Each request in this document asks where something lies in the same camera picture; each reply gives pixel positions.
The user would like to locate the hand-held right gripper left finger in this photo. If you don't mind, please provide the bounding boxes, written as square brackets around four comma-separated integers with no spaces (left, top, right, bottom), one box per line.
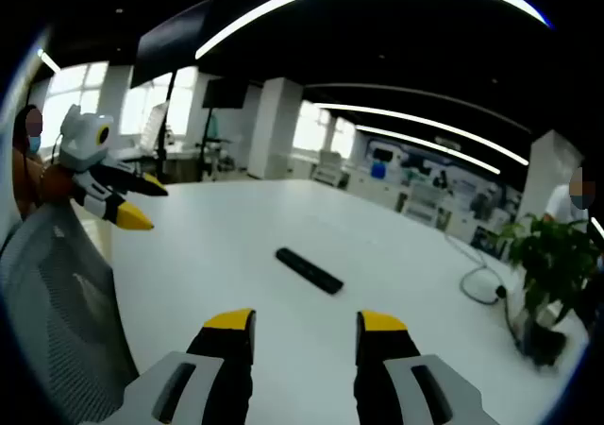
[122,307,259,425]

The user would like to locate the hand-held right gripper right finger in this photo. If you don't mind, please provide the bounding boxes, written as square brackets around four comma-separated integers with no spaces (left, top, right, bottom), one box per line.
[353,309,501,425]

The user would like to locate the black remote control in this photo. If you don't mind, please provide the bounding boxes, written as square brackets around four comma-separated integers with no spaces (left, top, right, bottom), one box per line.
[275,246,345,297]

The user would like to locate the black monitor stand pole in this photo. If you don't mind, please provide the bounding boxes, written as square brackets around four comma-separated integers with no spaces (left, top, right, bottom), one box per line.
[157,68,179,186]

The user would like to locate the person's own upper body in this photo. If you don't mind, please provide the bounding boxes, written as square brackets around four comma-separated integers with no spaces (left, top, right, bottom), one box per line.
[12,105,48,221]

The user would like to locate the grey mesh office chair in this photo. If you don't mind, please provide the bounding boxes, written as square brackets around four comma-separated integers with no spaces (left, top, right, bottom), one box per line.
[0,201,143,425]

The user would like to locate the small black monitor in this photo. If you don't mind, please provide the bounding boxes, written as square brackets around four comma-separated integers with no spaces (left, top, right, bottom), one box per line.
[201,76,249,111]

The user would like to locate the large black monitor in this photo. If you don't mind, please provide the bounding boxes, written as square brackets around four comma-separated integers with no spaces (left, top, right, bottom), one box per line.
[129,0,214,89]

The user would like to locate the white square pillar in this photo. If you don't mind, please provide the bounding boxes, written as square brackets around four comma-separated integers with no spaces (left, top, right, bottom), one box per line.
[246,76,304,181]

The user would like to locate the dark plant pot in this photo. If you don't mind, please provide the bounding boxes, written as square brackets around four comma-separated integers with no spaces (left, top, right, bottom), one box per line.
[515,310,568,368]

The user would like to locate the white office chair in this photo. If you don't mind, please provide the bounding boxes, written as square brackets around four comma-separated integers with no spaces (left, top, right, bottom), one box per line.
[311,148,344,186]

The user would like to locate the green potted plant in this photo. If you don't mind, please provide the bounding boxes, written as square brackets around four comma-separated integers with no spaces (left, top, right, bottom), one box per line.
[494,211,604,325]

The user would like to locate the ceiling light strip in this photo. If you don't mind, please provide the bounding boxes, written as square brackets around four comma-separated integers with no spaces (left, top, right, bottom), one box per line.
[355,123,502,176]
[312,102,530,167]

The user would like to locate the white pillar beside poster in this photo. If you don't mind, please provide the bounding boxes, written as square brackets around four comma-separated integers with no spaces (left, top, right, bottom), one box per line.
[515,128,582,223]

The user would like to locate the wall poster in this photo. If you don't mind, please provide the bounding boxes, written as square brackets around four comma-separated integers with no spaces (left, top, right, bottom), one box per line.
[352,130,523,240]

